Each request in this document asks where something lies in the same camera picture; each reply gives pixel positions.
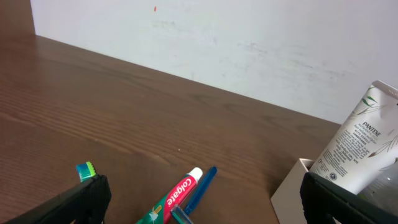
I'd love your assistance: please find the blue disposable razor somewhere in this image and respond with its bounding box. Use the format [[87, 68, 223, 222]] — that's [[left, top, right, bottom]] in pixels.
[[170, 166, 218, 224]]

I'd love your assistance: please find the red Colgate toothpaste tube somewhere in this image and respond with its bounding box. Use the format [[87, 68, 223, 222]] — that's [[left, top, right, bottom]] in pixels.
[[136, 167, 203, 224]]

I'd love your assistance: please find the white box with pink interior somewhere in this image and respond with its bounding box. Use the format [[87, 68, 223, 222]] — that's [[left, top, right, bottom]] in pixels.
[[271, 158, 314, 224]]

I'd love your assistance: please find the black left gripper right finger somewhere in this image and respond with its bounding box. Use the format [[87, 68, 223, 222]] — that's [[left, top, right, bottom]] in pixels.
[[300, 172, 397, 224]]

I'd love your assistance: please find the green and blue toothbrush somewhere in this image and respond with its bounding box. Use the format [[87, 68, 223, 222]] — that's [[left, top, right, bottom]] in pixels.
[[76, 161, 96, 182]]

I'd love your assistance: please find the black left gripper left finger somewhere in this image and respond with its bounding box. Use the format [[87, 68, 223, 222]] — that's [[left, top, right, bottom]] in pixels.
[[5, 174, 111, 224]]

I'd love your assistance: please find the white Pantene bamboo tube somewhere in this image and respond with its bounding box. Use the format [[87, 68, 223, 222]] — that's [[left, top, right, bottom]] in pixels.
[[309, 80, 397, 194]]

